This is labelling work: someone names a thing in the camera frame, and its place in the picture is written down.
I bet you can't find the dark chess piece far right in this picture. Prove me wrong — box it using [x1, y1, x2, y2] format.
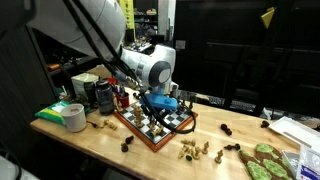
[260, 120, 270, 128]

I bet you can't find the plastic bag blue label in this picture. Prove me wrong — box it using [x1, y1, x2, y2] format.
[296, 145, 320, 180]

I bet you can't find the dark glass jar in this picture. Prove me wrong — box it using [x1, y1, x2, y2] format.
[95, 80, 114, 116]

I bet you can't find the white box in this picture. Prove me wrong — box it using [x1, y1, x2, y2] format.
[71, 73, 99, 97]

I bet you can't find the dark chess piece top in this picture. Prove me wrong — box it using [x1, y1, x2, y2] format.
[121, 143, 129, 152]

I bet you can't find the white bishop lying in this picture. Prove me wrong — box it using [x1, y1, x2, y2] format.
[178, 145, 189, 159]

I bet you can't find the white chess piece lying right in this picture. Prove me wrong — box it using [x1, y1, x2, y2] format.
[98, 119, 117, 130]

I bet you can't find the green leaf pattern oven mitt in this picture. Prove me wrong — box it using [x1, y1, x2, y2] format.
[238, 143, 295, 180]

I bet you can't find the white paper cup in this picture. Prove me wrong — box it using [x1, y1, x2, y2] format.
[60, 104, 87, 132]

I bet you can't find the dark chess pieces pair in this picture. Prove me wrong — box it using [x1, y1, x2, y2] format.
[220, 124, 232, 136]

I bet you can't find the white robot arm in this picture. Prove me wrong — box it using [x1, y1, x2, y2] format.
[0, 0, 177, 133]

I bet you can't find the green white packet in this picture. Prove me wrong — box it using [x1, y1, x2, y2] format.
[35, 100, 70, 126]

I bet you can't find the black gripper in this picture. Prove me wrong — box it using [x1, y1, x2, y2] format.
[146, 108, 171, 126]

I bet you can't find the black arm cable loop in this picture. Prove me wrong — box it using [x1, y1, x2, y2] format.
[139, 93, 198, 135]

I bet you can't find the white pawn on board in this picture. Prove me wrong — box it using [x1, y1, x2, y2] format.
[149, 119, 156, 130]

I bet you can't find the blue wrist camera box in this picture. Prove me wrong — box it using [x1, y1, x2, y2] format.
[146, 94, 178, 110]

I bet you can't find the dark chess piece lying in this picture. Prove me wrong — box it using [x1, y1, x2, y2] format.
[125, 135, 134, 144]

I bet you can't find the red pen cup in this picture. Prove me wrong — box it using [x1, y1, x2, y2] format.
[115, 93, 130, 108]

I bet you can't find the yellow triangle sign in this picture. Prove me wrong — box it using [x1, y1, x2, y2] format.
[260, 7, 275, 29]

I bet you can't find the white tray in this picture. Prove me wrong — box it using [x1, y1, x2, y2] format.
[269, 117, 320, 149]

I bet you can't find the wooden framed chess board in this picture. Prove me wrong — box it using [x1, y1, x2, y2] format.
[114, 102, 198, 152]

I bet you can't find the white piece lying alone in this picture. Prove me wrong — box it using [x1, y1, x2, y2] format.
[180, 139, 196, 146]

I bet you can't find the tall white chess piece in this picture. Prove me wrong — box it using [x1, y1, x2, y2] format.
[135, 112, 144, 128]
[132, 105, 141, 121]

